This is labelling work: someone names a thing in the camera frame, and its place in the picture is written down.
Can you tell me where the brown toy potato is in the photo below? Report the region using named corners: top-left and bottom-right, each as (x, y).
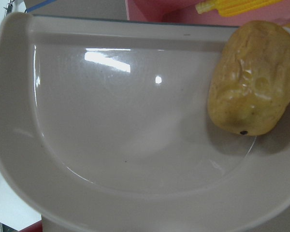
top-left (207, 21), bottom-right (290, 136)

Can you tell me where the pink plastic bin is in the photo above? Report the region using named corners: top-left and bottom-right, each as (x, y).
top-left (125, 0), bottom-right (290, 26)

